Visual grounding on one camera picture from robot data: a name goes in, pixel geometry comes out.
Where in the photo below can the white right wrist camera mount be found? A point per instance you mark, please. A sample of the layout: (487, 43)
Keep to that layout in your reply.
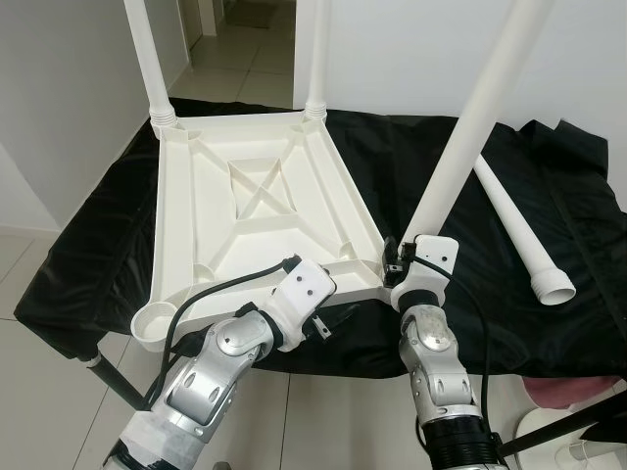
(436, 253)

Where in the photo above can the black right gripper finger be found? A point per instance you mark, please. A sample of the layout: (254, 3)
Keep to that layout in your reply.
(392, 262)

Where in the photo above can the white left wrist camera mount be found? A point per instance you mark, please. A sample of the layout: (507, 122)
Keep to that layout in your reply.
(304, 286)

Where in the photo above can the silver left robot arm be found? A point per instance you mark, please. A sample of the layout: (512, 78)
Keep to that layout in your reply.
(206, 372)

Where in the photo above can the pink soft object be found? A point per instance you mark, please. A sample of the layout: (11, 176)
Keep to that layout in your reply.
(568, 395)

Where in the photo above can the white plastic table top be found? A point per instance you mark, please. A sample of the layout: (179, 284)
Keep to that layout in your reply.
(196, 225)

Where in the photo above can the grey robot right foot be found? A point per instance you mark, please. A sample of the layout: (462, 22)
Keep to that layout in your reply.
(345, 466)

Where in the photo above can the grey robot foot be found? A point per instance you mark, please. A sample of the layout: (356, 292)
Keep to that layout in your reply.
(345, 466)
(222, 464)

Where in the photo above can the grey robot left foot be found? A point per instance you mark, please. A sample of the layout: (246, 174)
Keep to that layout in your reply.
(222, 464)

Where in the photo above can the white plastic table leg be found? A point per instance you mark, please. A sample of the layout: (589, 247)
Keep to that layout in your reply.
(470, 108)
(316, 54)
(519, 230)
(147, 59)

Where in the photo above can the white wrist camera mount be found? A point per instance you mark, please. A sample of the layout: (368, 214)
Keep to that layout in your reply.
(304, 286)
(436, 253)

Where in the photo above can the black cloth table cover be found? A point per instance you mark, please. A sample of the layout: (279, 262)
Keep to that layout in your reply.
(88, 255)

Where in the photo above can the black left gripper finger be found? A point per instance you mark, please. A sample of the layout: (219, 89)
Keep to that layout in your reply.
(345, 319)
(338, 283)

